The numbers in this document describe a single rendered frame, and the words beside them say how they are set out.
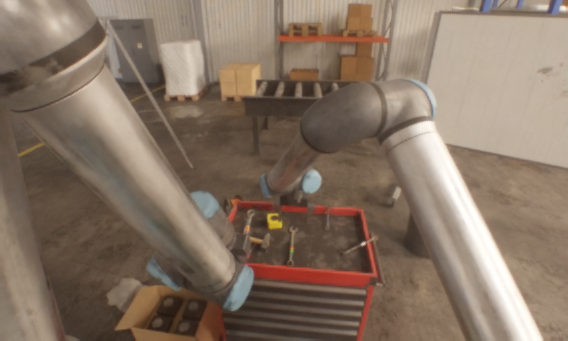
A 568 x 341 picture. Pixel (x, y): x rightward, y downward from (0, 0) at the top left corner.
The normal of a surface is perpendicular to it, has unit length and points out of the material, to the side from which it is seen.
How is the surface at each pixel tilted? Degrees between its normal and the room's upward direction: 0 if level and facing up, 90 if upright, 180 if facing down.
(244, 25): 90
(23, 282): 92
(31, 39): 86
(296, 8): 90
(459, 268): 66
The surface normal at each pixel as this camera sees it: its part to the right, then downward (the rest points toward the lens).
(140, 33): -0.12, 0.47
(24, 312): 0.95, 0.17
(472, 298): -0.68, -0.07
